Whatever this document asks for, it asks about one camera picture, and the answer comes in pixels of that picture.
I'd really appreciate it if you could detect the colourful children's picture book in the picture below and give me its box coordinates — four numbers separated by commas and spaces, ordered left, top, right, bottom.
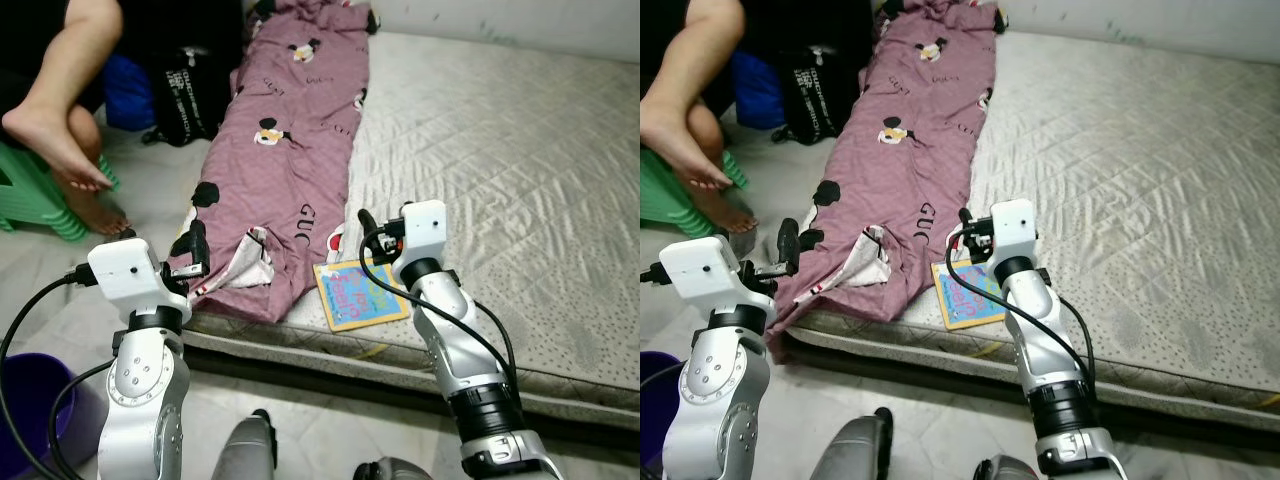
313, 258, 411, 333
943, 258, 1013, 331

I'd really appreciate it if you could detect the mauve cartoon print blanket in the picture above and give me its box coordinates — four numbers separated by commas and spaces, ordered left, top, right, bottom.
770, 0, 1008, 336
180, 0, 384, 324

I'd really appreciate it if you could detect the green plastic stool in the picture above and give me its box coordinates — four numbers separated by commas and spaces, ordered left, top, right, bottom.
640, 148, 751, 241
0, 140, 123, 243

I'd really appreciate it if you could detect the white quilted mattress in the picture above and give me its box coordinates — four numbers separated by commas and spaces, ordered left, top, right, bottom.
785, 28, 1280, 413
185, 30, 641, 413

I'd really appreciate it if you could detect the blue fabric bundle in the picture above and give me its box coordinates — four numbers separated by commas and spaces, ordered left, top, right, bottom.
103, 55, 161, 133
728, 50, 791, 131

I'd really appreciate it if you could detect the black bag with white print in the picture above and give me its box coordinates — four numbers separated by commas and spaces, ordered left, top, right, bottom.
775, 45, 869, 146
145, 45, 238, 148

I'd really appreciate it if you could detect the person in black clothes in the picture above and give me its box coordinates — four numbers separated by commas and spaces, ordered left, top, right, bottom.
0, 0, 136, 236
640, 0, 761, 236

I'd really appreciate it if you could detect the purple plastic bucket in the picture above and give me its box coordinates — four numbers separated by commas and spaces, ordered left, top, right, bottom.
640, 350, 689, 480
0, 352, 106, 480

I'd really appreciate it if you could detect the silver left robot leg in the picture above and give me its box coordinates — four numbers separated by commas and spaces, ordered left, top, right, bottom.
810, 407, 896, 480
210, 410, 279, 480

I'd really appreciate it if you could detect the silver robot leg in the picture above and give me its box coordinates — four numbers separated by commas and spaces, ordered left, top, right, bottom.
975, 455, 1043, 480
210, 410, 279, 480
810, 407, 896, 480
350, 457, 441, 480

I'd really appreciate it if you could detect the silver right robot leg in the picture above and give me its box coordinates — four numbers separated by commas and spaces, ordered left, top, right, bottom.
975, 455, 1043, 480
350, 457, 441, 480

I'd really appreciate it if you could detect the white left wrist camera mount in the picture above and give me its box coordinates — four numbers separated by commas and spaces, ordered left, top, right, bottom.
87, 237, 193, 326
657, 237, 763, 326

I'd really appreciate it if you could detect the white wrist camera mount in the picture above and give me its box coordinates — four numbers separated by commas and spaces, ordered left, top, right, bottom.
990, 198, 1039, 281
398, 200, 448, 286
87, 237, 193, 326
657, 237, 763, 326

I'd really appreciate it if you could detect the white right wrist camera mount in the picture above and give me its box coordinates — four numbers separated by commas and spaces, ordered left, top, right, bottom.
398, 200, 448, 286
990, 198, 1039, 281

